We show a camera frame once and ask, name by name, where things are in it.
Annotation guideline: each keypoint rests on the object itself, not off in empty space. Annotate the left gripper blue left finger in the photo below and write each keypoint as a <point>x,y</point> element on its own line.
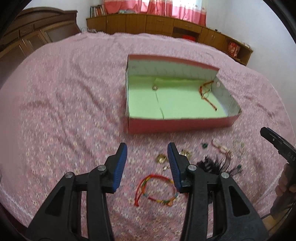
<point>120,160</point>

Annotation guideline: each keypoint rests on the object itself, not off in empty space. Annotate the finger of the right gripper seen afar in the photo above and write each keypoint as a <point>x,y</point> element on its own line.
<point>270,136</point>

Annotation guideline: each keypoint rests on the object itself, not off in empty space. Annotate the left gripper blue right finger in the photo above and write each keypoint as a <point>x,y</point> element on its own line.
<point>174,160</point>

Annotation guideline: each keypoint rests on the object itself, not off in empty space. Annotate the right hand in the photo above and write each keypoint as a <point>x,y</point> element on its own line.
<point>284,181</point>

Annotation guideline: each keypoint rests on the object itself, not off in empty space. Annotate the gold charm earrings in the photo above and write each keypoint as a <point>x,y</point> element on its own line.
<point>162,158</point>

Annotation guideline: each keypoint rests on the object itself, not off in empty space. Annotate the green bead earring near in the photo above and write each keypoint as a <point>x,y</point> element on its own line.
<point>237,170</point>

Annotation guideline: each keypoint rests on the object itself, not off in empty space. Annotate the pink cardboard box green liner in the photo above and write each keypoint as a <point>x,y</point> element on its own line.
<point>190,96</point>

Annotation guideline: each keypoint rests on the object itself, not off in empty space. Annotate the pink floral bedspread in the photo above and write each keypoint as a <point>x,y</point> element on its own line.
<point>63,109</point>

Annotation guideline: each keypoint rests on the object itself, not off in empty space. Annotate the red gift bag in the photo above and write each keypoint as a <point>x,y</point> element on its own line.
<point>233,49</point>

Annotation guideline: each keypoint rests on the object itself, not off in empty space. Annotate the wooden low cabinet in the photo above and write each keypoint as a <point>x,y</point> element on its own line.
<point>166,26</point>

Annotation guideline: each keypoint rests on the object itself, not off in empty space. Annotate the pink white curtains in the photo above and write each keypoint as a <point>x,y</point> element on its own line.
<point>188,10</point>

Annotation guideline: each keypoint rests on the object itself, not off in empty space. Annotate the books on shelf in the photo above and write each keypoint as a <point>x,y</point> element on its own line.
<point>98,10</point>

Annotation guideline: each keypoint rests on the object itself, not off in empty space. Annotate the dark wooden headboard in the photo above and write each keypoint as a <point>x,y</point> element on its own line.
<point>31,29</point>

